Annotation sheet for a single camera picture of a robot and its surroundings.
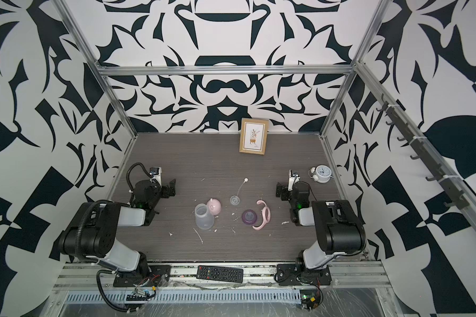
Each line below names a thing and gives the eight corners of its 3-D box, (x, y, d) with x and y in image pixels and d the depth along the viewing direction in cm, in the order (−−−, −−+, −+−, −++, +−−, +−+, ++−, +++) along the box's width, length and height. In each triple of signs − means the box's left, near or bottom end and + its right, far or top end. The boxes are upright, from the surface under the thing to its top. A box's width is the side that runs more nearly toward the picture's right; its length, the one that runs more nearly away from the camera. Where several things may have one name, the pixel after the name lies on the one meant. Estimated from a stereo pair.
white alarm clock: (308, 185, 104) (313, 177, 98) (305, 172, 109) (309, 164, 103) (329, 185, 104) (334, 177, 98) (324, 173, 109) (329, 164, 103)
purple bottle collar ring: (241, 224, 88) (241, 221, 86) (241, 212, 92) (241, 209, 90) (256, 224, 88) (257, 221, 86) (256, 212, 92) (256, 209, 90)
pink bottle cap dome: (213, 217, 90) (212, 213, 87) (206, 205, 93) (204, 202, 90) (223, 210, 92) (222, 206, 89) (215, 199, 95) (214, 195, 92)
